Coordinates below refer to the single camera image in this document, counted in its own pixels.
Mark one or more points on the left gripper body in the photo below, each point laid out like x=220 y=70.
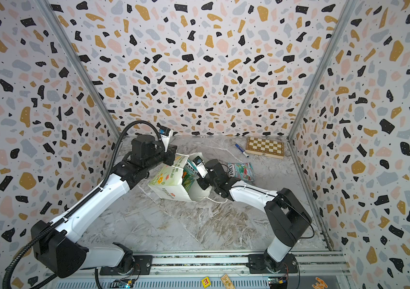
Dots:
x=160 y=157

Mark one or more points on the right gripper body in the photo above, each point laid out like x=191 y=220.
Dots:
x=205 y=182

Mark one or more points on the mint blossom candy bag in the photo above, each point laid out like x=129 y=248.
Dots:
x=191 y=169
x=243 y=171

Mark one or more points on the white floral paper bag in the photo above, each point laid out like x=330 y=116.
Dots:
x=173 y=182

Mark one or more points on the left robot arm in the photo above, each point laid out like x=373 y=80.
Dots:
x=60 y=251

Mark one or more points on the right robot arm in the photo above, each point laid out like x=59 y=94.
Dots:
x=287 y=217

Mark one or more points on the blue white marker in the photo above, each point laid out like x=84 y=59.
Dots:
x=242 y=150

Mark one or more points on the wooden chessboard box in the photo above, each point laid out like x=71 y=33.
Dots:
x=265 y=147

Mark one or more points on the wooden mousetrap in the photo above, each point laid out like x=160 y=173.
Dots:
x=227 y=283

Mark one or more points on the yellow sticker tag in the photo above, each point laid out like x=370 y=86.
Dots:
x=206 y=282

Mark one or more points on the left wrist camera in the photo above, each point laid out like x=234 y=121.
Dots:
x=165 y=135

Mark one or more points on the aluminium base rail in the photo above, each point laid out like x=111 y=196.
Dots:
x=185 y=270

